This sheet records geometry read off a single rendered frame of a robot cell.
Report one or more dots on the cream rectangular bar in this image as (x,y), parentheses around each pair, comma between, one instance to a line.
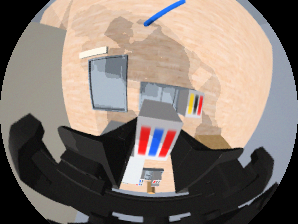
(94,52)

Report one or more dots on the grey flat square panel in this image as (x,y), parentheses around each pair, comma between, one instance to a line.
(135,166)

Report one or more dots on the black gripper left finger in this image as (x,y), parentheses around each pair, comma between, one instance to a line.
(113,150)

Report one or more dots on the blue cylinder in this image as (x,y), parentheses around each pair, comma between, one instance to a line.
(163,12)

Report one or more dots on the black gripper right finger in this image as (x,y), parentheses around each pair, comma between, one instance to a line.
(192,160)

